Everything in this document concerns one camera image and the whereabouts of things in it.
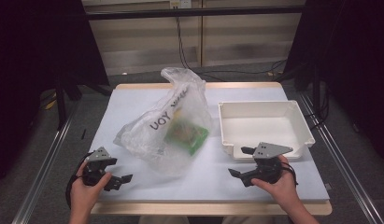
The small yellow floor item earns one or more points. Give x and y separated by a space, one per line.
50 104

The person's right hand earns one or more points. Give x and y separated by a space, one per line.
283 189

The black horizontal bar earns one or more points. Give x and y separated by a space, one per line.
196 12

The person's left hand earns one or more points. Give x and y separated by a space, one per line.
82 196

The dark curtain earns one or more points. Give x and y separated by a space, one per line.
358 62
31 62

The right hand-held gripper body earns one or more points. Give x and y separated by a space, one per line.
267 150

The black stand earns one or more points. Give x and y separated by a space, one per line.
61 105
315 90

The green snack packet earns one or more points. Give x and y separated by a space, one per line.
188 137

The white wall socket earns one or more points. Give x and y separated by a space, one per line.
180 3

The small black floor item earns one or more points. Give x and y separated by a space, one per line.
83 133

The white table mat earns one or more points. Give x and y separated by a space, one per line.
211 183

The wooden table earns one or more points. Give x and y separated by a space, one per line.
211 209

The clear plastic bag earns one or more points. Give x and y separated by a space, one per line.
143 140

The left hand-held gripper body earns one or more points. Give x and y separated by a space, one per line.
97 155

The white plastic bin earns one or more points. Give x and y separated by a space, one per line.
261 130

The metal floor rail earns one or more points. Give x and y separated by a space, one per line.
345 161
40 177

